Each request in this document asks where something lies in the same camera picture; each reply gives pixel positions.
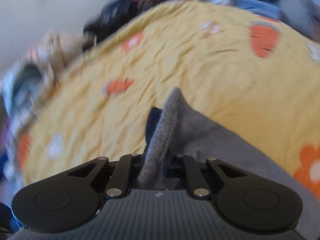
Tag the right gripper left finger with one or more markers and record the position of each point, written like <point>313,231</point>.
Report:
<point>124,174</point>

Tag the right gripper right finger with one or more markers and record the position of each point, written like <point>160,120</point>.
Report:
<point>185,168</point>

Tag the light blue fuzzy blanket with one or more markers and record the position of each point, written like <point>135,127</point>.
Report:
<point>259,8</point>

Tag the grey sweater with navy sleeves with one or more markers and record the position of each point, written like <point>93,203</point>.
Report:
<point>180,130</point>

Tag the beige jacket on floor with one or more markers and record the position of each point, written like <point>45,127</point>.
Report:
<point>57,50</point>

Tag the dark clothes beside bed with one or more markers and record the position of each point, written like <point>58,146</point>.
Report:
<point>113,16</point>

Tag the yellow carrot print quilt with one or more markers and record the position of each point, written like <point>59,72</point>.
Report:
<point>254,75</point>

